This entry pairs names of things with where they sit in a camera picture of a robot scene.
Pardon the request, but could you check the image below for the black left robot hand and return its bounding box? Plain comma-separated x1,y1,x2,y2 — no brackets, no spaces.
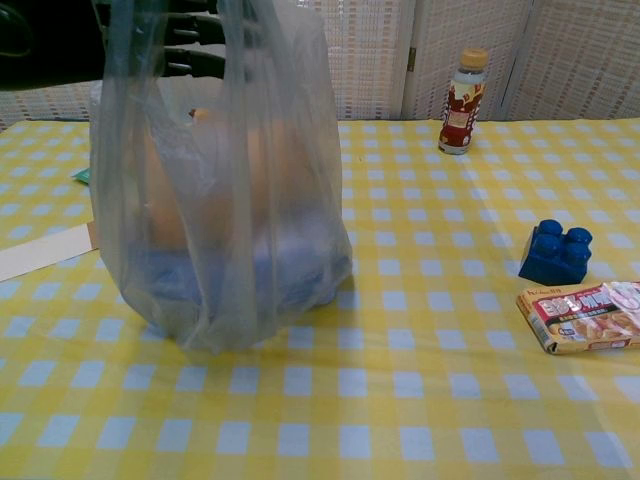
0,0,227,93

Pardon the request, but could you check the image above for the translucent plastic shopping bag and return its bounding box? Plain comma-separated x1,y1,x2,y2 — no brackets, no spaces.
88,0,354,355

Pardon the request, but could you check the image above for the orange plush toy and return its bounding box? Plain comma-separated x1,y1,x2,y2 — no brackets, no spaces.
144,107,331,251

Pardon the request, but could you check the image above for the blue white tissue pack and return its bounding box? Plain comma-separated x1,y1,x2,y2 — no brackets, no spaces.
119,219,351,321

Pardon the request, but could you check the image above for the white cardboard sheet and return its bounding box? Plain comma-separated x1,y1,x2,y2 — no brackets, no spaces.
0,222,104,283

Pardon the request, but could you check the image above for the yellow-capped red label bottle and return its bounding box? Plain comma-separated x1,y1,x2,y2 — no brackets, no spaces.
438,48,490,156

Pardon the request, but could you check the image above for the yellow white checkered tablecloth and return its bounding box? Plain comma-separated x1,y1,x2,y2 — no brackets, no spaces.
0,118,640,480

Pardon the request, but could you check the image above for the white lattice folding screen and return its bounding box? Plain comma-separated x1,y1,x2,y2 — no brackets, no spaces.
0,0,640,132

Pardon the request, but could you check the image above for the blue plastic building block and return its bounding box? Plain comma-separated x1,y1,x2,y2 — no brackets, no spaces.
518,219,594,287

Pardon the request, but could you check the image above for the yellow red curry box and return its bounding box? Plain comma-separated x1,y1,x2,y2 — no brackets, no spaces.
516,280,640,355

